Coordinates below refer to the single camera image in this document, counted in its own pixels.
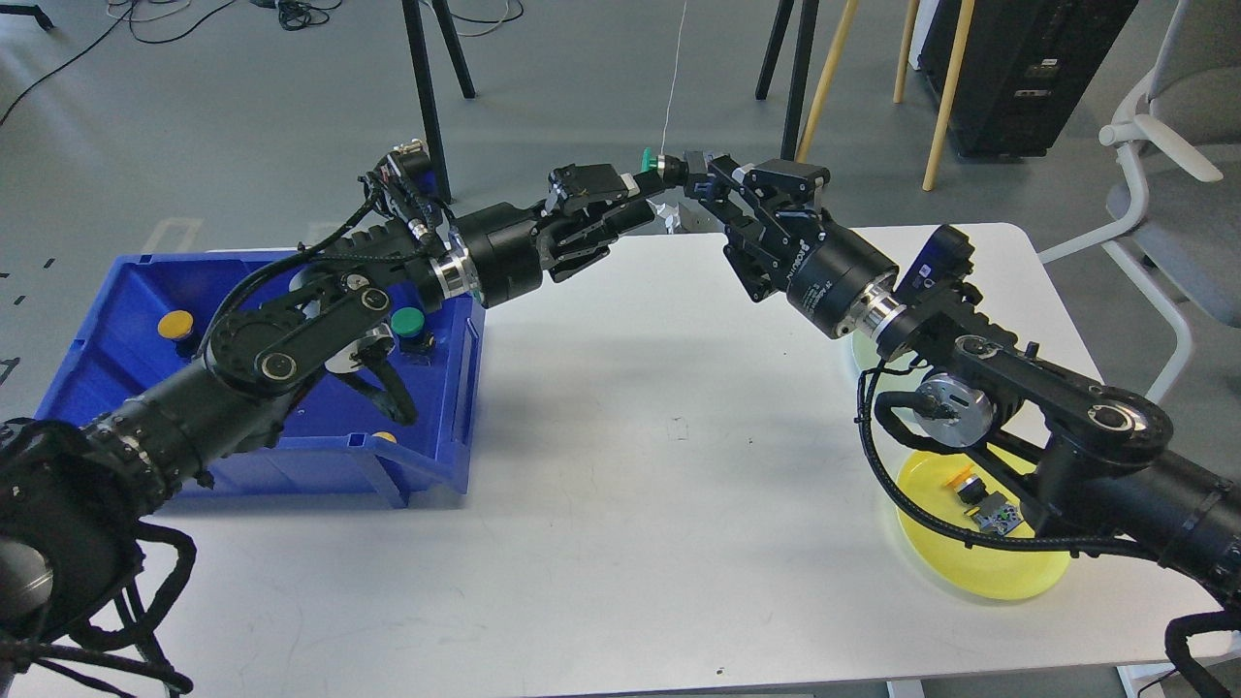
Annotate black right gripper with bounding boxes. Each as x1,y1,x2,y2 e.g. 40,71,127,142
684,150,903,339

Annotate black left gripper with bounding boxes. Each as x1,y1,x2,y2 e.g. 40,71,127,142
453,164,655,308

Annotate green push button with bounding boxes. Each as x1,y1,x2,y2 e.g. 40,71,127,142
390,306,437,365
634,147,688,196

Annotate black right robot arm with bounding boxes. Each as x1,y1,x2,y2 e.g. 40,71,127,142
648,152,1240,697

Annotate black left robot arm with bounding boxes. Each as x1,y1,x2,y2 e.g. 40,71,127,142
2,142,685,696

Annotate pale green plate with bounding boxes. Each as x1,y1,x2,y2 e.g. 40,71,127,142
850,332,917,378

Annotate yellow plate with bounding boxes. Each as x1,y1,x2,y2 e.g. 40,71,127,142
896,451,1071,600

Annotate black tripod right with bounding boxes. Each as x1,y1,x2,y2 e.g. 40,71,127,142
756,0,823,161

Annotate black tripod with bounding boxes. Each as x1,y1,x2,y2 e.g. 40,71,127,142
400,1,477,202
756,0,823,161

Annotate black tripod left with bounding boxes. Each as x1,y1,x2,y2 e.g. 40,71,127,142
400,1,477,202

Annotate wooden easel legs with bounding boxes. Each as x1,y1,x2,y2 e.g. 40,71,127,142
795,0,980,193

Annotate black computer tower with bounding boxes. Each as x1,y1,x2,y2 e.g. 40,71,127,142
943,1,1136,160

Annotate blue plastic bin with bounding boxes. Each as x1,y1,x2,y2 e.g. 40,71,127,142
35,248,485,508

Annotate white office chair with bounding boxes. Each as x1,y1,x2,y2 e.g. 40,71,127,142
1037,1,1240,402

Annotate white cable with plug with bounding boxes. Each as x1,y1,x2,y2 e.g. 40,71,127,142
656,0,699,236

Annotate black floor cables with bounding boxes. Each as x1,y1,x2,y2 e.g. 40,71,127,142
0,0,529,127

